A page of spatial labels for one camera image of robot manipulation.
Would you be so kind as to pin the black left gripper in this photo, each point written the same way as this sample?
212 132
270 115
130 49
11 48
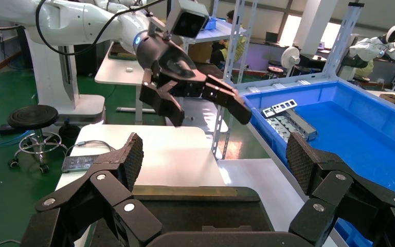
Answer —
170 61

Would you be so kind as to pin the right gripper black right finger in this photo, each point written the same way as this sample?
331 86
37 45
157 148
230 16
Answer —
347 194

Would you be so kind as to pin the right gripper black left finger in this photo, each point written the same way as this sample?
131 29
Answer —
105 197

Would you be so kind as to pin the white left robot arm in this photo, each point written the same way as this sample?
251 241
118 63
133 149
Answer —
74 20

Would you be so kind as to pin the flat slotted metal part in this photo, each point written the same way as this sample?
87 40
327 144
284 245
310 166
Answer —
276 129
286 124

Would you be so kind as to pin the dark tablet device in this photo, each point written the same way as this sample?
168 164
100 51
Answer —
80 163

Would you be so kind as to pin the large blue plastic bin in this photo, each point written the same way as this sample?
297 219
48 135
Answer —
371 143

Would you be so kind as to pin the person in yellow jacket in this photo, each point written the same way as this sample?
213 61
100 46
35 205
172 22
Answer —
366 71
224 51

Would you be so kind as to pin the white background shelf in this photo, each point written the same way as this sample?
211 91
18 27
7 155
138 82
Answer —
218 33

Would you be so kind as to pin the small white object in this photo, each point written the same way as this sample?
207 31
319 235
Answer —
129 70

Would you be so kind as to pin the small blue bin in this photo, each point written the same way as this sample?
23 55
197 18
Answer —
211 24

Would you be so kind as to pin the white desk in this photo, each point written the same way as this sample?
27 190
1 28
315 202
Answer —
373 92
119 73

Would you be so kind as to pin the long grey metal channel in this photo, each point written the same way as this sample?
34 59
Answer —
301 125

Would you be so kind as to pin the dark red round stool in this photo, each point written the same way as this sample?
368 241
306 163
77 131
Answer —
276 70

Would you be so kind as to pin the black tray with gold edges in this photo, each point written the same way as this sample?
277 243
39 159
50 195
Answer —
190 211

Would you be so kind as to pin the black monitor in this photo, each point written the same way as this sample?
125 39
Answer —
271 36

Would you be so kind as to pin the white round fan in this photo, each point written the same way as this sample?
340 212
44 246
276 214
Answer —
290 57

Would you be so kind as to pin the black round stool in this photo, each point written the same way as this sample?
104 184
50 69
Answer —
32 116

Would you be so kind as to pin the black power adapter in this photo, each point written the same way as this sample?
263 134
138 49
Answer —
8 129

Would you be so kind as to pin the white humanoid robot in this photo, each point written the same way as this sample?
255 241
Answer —
368 47

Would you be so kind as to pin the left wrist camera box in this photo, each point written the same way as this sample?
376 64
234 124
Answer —
189 18

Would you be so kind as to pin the metal bracket with square holes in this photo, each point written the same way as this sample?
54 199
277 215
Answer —
279 107

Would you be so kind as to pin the white pedestal column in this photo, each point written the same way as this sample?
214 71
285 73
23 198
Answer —
61 78

